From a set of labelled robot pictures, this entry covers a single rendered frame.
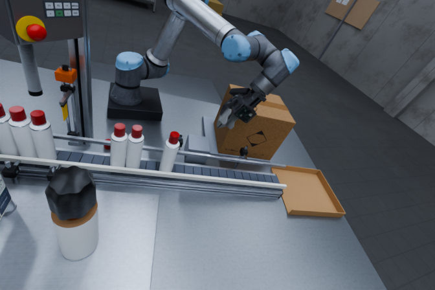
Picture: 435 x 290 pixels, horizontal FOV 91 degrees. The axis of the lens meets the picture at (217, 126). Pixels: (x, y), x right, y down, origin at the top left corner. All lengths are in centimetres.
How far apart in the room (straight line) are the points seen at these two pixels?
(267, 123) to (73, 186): 78
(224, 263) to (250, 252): 11
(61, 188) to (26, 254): 32
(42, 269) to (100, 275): 14
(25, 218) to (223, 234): 61
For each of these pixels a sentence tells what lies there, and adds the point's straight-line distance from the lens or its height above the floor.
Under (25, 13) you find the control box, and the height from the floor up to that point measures 136.
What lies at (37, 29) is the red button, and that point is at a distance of 68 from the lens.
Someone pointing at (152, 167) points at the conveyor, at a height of 88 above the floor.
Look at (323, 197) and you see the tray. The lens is 129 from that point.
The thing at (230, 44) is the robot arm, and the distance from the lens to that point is 65.
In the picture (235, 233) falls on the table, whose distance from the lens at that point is 91.
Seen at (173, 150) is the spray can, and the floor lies 103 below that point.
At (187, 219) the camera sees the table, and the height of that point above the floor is 83.
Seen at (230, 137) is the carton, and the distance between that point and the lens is 103.
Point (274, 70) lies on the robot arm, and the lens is 74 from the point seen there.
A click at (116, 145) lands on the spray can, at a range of 79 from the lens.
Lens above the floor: 159
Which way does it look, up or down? 36 degrees down
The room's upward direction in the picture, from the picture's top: 23 degrees clockwise
